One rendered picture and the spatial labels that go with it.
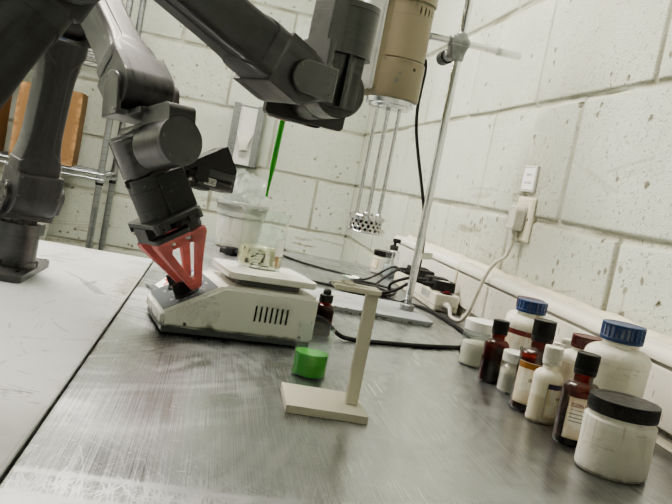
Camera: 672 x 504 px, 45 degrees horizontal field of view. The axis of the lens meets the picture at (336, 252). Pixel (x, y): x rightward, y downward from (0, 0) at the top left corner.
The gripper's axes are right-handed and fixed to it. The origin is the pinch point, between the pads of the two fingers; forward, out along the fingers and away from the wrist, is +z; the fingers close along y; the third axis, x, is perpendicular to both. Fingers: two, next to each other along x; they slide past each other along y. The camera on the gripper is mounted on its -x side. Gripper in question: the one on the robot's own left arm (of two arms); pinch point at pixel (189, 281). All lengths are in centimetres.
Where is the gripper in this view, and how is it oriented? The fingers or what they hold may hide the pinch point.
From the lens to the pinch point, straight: 104.5
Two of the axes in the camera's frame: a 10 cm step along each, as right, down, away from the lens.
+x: -7.9, 4.0, -4.6
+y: -5.3, -0.7, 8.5
